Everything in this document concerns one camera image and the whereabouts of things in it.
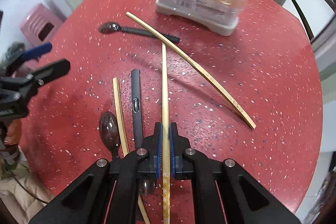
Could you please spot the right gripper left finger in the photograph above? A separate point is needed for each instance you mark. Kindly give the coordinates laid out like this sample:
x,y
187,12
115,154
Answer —
x,y
107,192

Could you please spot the pink plastic stool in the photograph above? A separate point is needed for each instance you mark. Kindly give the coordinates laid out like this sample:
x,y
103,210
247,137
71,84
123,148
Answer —
x,y
40,25

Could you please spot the black spoon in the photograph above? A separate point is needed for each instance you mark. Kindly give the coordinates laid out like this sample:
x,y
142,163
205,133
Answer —
x,y
113,27

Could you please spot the plain wooden chopstick short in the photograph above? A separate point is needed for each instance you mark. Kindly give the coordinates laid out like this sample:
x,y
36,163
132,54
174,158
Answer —
x,y
123,138

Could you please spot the left hand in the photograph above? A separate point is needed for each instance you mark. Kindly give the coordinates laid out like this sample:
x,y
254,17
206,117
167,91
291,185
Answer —
x,y
14,133

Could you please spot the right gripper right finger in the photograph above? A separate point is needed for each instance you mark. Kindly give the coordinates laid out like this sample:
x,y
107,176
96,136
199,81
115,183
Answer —
x,y
223,191

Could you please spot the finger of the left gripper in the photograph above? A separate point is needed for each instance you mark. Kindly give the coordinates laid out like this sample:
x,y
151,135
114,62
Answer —
x,y
29,85
16,58

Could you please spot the dark handled spoon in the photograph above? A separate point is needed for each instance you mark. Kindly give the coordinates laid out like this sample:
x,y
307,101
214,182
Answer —
x,y
146,187

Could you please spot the curved long wooden chopstick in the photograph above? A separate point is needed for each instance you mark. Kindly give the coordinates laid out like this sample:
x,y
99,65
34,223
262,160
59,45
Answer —
x,y
205,74

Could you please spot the yellow patterned wooden chopstick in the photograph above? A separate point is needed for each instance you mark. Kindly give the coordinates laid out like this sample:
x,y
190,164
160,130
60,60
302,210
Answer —
x,y
165,141

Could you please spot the brown spoon near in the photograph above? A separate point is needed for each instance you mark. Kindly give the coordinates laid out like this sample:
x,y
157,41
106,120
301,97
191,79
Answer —
x,y
109,133

